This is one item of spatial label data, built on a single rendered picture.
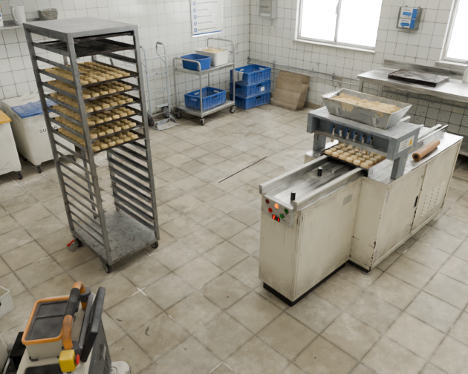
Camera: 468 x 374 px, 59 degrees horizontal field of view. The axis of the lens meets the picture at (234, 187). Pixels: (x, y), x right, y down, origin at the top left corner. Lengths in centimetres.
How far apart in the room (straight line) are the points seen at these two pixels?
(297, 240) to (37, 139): 341
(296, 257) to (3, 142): 345
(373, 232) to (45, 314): 225
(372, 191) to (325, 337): 105
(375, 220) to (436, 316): 78
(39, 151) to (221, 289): 290
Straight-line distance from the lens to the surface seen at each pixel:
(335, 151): 326
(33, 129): 514
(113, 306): 322
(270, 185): 276
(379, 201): 310
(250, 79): 690
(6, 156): 513
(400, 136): 293
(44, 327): 189
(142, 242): 353
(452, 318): 338
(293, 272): 288
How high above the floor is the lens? 219
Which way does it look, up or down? 29 degrees down
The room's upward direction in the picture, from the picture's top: straight up
